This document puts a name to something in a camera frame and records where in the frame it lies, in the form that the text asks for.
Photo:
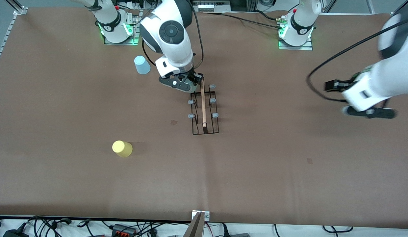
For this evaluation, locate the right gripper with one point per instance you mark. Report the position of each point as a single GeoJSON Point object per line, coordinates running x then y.
{"type": "Point", "coordinates": [192, 77]}

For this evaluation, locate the black power adapter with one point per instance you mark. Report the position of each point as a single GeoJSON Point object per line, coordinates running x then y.
{"type": "Point", "coordinates": [15, 233]}

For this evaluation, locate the grey metal post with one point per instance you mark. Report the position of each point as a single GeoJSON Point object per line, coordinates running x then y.
{"type": "Point", "coordinates": [194, 228]}

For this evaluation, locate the silver mounting bracket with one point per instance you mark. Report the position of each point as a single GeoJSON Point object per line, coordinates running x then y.
{"type": "Point", "coordinates": [206, 215]}

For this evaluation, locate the light blue plastic cup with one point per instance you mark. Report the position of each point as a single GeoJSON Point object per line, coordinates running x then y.
{"type": "Point", "coordinates": [142, 65]}

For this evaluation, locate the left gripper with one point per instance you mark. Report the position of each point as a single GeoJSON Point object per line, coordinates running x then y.
{"type": "Point", "coordinates": [338, 86]}

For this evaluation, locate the yellow plastic cup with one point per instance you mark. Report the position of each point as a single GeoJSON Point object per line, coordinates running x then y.
{"type": "Point", "coordinates": [122, 148]}

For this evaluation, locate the mint green plastic cup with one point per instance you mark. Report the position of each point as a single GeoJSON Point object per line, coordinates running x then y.
{"type": "Point", "coordinates": [193, 88]}

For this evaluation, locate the perforated metal strip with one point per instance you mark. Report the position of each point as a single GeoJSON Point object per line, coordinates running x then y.
{"type": "Point", "coordinates": [5, 41]}

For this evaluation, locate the silver frame strut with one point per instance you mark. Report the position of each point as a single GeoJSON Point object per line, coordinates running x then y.
{"type": "Point", "coordinates": [329, 6]}
{"type": "Point", "coordinates": [370, 6]}

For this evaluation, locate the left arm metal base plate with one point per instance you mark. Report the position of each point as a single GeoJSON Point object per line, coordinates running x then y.
{"type": "Point", "coordinates": [289, 47]}

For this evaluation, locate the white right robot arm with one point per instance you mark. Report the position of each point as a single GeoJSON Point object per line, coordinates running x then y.
{"type": "Point", "coordinates": [171, 33]}

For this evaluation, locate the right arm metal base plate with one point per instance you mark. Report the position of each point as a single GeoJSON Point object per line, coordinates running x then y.
{"type": "Point", "coordinates": [136, 29]}

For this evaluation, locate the aluminium frame profile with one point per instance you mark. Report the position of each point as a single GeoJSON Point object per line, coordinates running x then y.
{"type": "Point", "coordinates": [403, 7]}
{"type": "Point", "coordinates": [17, 7]}

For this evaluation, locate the grey control box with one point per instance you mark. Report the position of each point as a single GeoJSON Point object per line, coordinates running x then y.
{"type": "Point", "coordinates": [210, 6]}

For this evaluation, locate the brown table mat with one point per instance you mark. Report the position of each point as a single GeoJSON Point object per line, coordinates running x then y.
{"type": "Point", "coordinates": [223, 181]}

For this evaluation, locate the orange black connector block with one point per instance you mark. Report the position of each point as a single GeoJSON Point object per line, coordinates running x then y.
{"type": "Point", "coordinates": [124, 229]}

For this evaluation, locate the white power strip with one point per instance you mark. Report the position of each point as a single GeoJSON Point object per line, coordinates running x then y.
{"type": "Point", "coordinates": [135, 4]}

